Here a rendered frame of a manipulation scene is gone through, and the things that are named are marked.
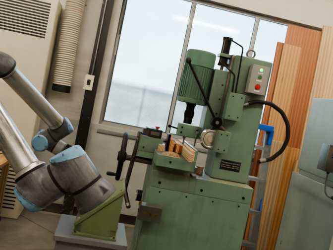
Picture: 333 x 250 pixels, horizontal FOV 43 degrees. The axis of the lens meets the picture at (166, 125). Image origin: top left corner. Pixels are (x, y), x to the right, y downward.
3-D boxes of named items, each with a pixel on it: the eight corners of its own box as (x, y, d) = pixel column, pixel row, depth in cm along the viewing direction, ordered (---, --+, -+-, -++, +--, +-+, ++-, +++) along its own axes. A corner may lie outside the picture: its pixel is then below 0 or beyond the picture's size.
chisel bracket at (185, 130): (175, 136, 254) (178, 122, 254) (197, 140, 256) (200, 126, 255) (176, 137, 247) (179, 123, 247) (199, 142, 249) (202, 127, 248)
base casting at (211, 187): (145, 171, 273) (148, 157, 273) (231, 187, 279) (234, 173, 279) (149, 186, 229) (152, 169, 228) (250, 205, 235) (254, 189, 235)
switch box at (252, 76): (244, 92, 242) (250, 64, 241) (260, 95, 243) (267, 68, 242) (247, 92, 236) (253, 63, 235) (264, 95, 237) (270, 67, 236)
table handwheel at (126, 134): (120, 140, 267) (124, 124, 241) (151, 146, 269) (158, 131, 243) (111, 184, 257) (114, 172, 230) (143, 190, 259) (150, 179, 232)
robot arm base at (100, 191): (114, 195, 180) (101, 176, 178) (76, 219, 180) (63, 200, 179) (117, 184, 199) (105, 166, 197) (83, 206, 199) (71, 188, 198)
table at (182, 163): (135, 147, 280) (137, 138, 280) (180, 156, 283) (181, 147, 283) (137, 161, 220) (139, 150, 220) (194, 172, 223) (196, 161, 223)
